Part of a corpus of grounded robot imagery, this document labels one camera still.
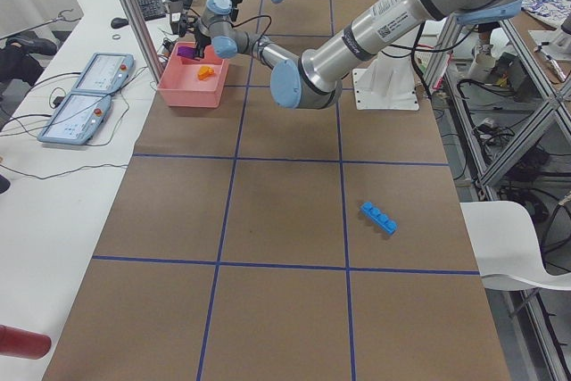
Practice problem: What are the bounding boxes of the purple block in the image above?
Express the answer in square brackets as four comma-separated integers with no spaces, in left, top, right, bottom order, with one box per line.
[177,44,196,59]

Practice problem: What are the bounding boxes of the orange block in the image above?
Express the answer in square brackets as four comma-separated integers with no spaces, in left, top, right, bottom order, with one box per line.
[196,65,216,81]

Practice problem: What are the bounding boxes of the long blue block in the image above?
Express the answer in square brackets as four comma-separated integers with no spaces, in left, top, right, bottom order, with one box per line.
[360,202,398,235]

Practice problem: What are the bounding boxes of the pink plastic box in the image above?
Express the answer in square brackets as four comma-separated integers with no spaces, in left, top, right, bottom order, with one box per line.
[157,41,229,108]

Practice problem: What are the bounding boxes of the black keyboard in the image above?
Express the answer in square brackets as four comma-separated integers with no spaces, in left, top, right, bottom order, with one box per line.
[137,0,166,21]

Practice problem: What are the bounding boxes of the black computer mouse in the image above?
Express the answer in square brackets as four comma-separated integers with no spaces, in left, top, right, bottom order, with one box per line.
[111,17,129,29]

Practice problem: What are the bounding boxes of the upper teach pendant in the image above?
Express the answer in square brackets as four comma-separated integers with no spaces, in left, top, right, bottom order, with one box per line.
[73,53,134,95]

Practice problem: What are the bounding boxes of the teach pendant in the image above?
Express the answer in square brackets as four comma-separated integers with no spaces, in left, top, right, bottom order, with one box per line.
[73,53,134,95]
[37,92,112,145]

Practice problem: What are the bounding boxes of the lower teach pendant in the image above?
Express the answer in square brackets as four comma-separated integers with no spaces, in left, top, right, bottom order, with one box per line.
[37,92,112,145]

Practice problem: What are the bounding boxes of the blue tape grid lines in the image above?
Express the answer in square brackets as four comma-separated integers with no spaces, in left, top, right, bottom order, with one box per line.
[91,0,481,381]

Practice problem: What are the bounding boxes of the red bottle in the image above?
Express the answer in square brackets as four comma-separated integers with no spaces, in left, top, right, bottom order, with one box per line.
[1,325,52,360]

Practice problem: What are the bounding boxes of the white chair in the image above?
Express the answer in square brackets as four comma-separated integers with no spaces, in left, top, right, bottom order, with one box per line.
[460,201,570,291]

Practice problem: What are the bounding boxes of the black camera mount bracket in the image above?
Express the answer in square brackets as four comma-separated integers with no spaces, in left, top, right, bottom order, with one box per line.
[178,13,197,37]

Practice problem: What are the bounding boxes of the aluminium frame post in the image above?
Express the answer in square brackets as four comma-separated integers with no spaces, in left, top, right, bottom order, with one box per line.
[120,0,164,85]

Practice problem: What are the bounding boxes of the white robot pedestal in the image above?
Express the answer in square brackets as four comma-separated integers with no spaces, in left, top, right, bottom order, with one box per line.
[352,47,419,111]

